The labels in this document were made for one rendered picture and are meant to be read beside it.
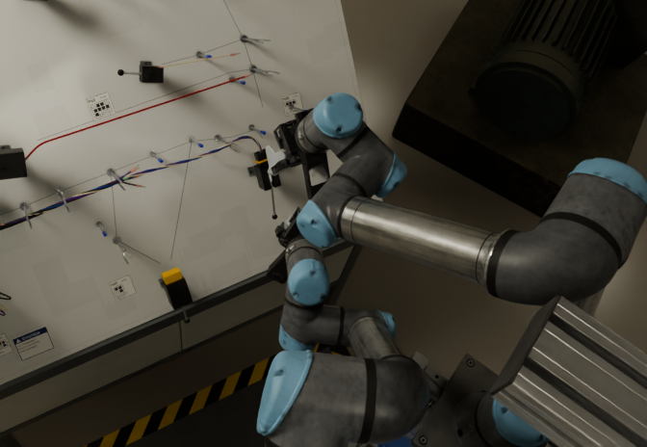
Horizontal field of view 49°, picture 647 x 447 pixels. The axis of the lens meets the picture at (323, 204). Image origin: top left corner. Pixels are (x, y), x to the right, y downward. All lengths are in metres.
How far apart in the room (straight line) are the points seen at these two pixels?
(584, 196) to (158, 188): 0.99
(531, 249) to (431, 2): 2.86
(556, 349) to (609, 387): 0.05
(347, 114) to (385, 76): 2.17
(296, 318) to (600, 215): 0.62
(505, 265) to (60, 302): 1.07
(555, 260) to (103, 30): 1.05
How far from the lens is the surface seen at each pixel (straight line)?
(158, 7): 1.61
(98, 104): 1.60
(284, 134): 1.36
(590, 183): 1.01
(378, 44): 3.45
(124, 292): 1.71
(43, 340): 1.73
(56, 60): 1.58
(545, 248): 0.94
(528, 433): 1.28
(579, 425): 0.57
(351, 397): 0.96
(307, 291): 1.29
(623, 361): 0.61
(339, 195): 1.13
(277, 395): 0.95
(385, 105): 3.23
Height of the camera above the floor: 2.53
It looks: 61 degrees down
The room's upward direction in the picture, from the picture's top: 18 degrees clockwise
